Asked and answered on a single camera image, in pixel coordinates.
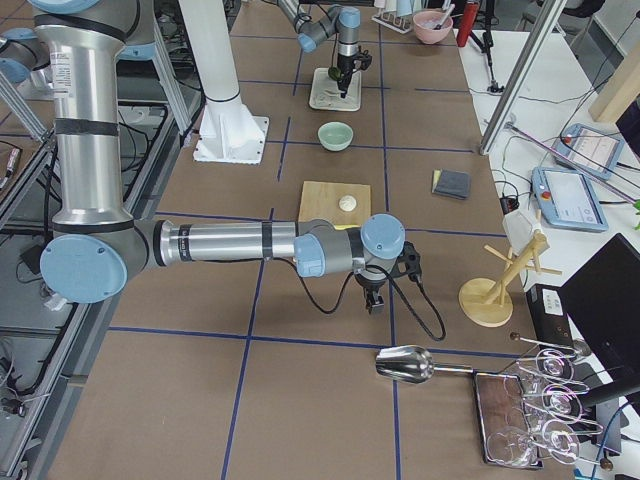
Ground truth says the teach pendant far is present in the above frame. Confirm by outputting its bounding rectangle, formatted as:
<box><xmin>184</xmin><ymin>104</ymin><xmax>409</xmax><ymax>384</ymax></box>
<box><xmin>554</xmin><ymin>123</ymin><xmax>625</xmax><ymax>180</ymax></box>

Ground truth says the black monitor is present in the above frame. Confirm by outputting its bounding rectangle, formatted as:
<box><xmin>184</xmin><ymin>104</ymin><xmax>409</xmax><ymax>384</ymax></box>
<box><xmin>560</xmin><ymin>233</ymin><xmax>640</xmax><ymax>379</ymax></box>

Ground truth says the black tripod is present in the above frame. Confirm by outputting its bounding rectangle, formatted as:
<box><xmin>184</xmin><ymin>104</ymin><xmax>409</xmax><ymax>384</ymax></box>
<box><xmin>470</xmin><ymin>0</ymin><xmax>504</xmax><ymax>94</ymax></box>

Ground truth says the white steamed bun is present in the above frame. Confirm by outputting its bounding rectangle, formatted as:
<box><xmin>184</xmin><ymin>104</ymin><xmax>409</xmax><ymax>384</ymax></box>
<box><xmin>339</xmin><ymin>195</ymin><xmax>357</xmax><ymax>212</ymax></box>

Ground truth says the metal scoop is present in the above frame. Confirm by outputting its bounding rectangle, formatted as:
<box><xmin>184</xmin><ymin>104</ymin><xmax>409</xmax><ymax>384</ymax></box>
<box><xmin>375</xmin><ymin>345</ymin><xmax>474</xmax><ymax>384</ymax></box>

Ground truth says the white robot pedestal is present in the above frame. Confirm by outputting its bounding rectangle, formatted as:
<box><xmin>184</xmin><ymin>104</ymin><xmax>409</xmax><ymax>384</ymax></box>
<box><xmin>179</xmin><ymin>0</ymin><xmax>269</xmax><ymax>165</ymax></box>

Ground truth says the aluminium frame post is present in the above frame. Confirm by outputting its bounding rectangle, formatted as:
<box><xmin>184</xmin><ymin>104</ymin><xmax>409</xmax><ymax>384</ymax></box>
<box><xmin>479</xmin><ymin>0</ymin><xmax>567</xmax><ymax>155</ymax></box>

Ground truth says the mint green bowl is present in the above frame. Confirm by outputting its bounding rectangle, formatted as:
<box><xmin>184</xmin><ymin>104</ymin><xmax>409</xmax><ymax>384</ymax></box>
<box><xmin>317</xmin><ymin>121</ymin><xmax>354</xmax><ymax>152</ymax></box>

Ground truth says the green avocado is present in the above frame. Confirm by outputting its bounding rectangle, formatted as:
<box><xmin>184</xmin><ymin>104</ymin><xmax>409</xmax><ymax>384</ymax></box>
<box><xmin>328</xmin><ymin>67</ymin><xmax>342</xmax><ymax>82</ymax></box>

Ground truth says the white rectangular bear tray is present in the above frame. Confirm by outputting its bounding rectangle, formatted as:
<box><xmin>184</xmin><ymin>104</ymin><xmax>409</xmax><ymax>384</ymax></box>
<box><xmin>309</xmin><ymin>68</ymin><xmax>362</xmax><ymax>112</ymax></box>

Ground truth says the teach pendant near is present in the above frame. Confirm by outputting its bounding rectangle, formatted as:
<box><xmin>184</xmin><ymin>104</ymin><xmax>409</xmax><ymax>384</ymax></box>
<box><xmin>531</xmin><ymin>167</ymin><xmax>609</xmax><ymax>233</ymax></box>

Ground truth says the red bottle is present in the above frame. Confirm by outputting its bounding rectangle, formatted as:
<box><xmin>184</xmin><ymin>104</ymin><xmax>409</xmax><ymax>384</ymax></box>
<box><xmin>456</xmin><ymin>0</ymin><xmax>479</xmax><ymax>48</ymax></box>

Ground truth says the grey yellow sponge cloth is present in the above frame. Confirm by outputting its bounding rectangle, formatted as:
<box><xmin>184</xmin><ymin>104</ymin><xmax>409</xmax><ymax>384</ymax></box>
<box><xmin>432</xmin><ymin>169</ymin><xmax>471</xmax><ymax>200</ymax></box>

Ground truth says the teach pendant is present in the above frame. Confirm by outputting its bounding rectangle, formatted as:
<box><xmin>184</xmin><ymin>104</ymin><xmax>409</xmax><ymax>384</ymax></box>
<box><xmin>554</xmin><ymin>123</ymin><xmax>625</xmax><ymax>180</ymax></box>
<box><xmin>531</xmin><ymin>167</ymin><xmax>609</xmax><ymax>233</ymax></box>

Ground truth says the white wire cup rack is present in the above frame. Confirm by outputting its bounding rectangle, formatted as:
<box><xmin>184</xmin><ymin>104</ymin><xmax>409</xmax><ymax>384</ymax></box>
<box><xmin>371</xmin><ymin>0</ymin><xmax>414</xmax><ymax>34</ymax></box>

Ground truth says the dark tray with glasses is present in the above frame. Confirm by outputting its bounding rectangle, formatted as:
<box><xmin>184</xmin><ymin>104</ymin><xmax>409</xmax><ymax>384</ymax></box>
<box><xmin>473</xmin><ymin>344</ymin><xmax>604</xmax><ymax>470</ymax></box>

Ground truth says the wooden cutting board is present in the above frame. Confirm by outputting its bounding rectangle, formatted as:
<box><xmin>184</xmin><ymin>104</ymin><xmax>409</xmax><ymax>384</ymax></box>
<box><xmin>298</xmin><ymin>181</ymin><xmax>372</xmax><ymax>229</ymax></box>

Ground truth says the wooden mug tree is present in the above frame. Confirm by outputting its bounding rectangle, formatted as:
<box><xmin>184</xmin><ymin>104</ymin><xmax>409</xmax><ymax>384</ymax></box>
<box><xmin>458</xmin><ymin>229</ymin><xmax>562</xmax><ymax>328</ymax></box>

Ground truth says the pink mixing bowl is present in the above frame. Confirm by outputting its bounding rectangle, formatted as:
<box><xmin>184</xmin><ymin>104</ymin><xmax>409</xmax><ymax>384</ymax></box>
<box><xmin>412</xmin><ymin>10</ymin><xmax>453</xmax><ymax>45</ymax></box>

